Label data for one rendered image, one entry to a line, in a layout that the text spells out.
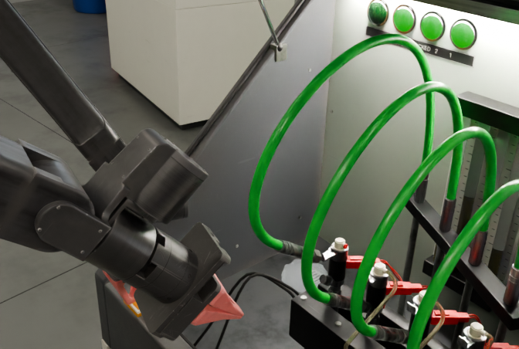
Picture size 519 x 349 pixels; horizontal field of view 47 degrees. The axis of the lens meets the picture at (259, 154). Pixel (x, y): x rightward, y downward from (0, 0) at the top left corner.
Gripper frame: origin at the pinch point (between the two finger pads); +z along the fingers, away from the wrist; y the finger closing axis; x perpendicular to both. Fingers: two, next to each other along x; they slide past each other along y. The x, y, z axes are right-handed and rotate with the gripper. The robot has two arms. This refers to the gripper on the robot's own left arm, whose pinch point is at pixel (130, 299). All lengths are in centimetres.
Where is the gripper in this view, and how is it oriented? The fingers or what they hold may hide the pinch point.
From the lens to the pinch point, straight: 104.6
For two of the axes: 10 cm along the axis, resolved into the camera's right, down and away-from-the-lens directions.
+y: -6.4, -3.5, 6.8
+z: -0.2, 9.0, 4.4
